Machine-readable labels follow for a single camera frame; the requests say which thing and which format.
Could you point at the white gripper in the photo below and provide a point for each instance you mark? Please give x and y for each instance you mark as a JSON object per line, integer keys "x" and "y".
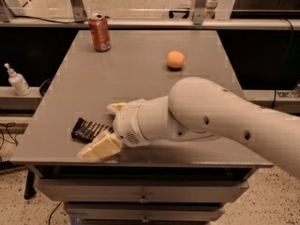
{"x": 128, "y": 124}

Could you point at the black rxbar chocolate wrapper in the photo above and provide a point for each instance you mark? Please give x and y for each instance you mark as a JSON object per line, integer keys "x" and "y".
{"x": 86, "y": 131}

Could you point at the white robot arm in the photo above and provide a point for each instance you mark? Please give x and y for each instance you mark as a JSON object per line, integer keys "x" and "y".
{"x": 197, "y": 108}

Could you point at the grey upper drawer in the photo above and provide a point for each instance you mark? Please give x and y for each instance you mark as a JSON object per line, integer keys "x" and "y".
{"x": 141, "y": 191}

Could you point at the grey drawer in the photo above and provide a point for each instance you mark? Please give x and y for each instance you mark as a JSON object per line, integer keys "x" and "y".
{"x": 143, "y": 212}
{"x": 141, "y": 191}

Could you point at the grey lower drawer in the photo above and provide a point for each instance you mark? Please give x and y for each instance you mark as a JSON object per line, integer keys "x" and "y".
{"x": 143, "y": 212}

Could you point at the orange fruit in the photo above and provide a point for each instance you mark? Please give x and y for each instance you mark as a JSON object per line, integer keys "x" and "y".
{"x": 175, "y": 59}

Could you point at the white pump bottle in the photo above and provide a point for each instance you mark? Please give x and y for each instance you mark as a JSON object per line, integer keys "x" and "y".
{"x": 17, "y": 81}

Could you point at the black table leg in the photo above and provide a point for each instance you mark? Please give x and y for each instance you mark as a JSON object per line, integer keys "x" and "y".
{"x": 29, "y": 191}

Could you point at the red soda can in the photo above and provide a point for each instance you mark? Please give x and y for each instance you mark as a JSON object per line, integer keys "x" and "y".
{"x": 100, "y": 32}

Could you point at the left metal frame bracket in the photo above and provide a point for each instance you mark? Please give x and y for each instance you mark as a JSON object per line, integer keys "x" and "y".
{"x": 78, "y": 10}

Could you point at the metal frame bracket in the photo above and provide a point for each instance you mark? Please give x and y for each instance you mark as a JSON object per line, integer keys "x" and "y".
{"x": 78, "y": 10}
{"x": 198, "y": 9}

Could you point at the right metal frame bracket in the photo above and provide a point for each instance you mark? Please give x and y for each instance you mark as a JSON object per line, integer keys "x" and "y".
{"x": 198, "y": 9}

